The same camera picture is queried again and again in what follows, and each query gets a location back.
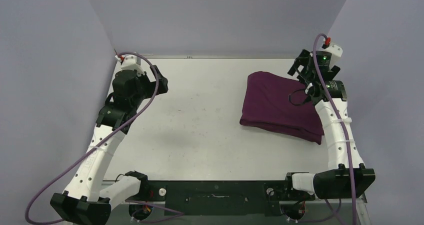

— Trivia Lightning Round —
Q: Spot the purple cloth wrap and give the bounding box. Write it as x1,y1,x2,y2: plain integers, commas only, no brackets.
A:
239,71,324,145

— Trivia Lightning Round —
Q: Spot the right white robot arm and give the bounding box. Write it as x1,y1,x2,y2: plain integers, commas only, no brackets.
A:
282,42,376,199

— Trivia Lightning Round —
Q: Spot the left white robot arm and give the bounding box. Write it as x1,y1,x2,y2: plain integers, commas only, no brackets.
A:
50,52,168,225

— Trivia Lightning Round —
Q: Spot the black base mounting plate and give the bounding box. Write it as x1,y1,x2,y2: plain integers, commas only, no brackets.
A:
129,180,315,216

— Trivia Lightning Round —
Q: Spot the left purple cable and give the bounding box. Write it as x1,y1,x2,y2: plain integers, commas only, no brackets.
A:
25,52,184,225

